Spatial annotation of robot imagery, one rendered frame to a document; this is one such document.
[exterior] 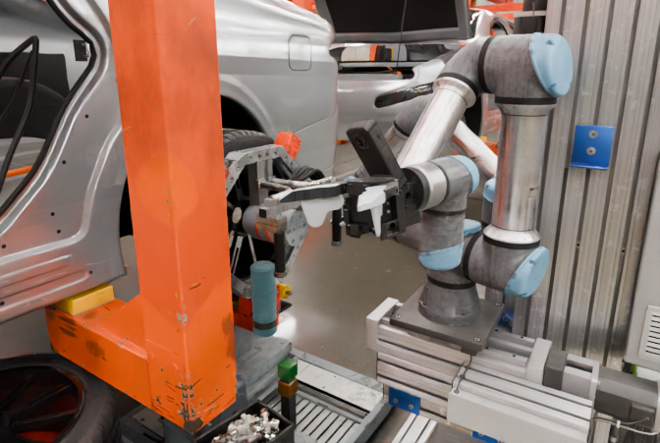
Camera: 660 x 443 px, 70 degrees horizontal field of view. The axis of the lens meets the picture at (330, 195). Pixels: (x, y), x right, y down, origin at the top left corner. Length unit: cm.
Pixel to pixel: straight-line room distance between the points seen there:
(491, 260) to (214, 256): 64
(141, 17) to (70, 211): 71
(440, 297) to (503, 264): 19
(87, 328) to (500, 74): 128
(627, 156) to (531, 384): 53
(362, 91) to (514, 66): 315
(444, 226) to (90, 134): 112
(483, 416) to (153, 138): 90
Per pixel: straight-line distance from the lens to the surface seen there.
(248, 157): 167
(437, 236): 82
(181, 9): 109
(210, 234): 117
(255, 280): 167
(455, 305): 117
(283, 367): 130
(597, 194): 122
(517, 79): 99
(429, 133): 96
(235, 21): 194
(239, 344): 210
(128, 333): 145
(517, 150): 101
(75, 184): 158
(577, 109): 119
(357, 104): 410
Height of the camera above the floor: 140
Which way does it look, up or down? 15 degrees down
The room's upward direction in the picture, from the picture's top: straight up
